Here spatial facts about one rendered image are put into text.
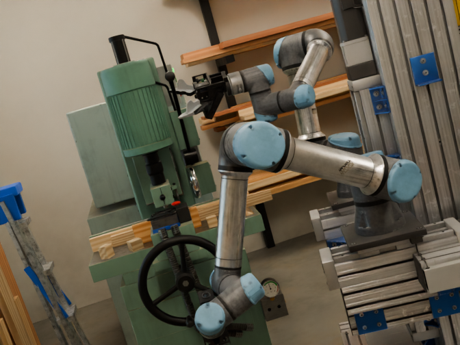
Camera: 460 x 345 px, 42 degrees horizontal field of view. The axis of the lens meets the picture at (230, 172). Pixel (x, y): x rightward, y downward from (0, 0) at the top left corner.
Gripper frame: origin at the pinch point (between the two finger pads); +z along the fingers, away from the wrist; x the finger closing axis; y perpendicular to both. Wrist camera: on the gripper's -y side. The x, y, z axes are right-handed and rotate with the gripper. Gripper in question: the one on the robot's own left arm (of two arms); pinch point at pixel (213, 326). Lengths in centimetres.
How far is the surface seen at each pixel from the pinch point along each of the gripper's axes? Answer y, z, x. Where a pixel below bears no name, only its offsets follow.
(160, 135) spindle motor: -66, 0, 1
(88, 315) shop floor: -66, 247, -85
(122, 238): -42, 21, -22
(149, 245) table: -33.6, 11.4, -13.0
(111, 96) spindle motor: -82, -7, -11
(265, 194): -42, 21, 31
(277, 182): -110, 212, 70
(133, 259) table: -30.2, 9.8, -19.1
